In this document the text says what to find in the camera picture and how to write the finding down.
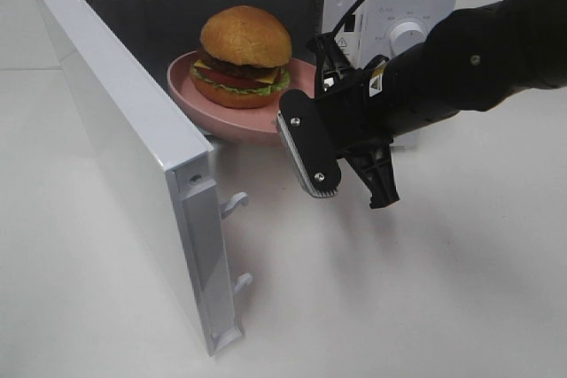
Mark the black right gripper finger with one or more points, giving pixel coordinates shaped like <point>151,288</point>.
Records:
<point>371,159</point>
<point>331,63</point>

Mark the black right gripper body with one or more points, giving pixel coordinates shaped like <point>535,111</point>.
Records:
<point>356,111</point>

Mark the burger with lettuce and cheese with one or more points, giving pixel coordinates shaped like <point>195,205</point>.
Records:
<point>243,58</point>

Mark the pink round plate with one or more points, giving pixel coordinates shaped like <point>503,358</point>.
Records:
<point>221,117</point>

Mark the white microwave door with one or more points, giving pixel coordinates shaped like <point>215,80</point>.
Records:
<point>158,164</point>

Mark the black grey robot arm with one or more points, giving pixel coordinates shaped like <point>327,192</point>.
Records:
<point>472,60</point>

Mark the warning label sticker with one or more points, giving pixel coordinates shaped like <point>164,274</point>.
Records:
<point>348,43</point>

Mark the upper white power knob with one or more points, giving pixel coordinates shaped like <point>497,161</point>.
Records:
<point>405,34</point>

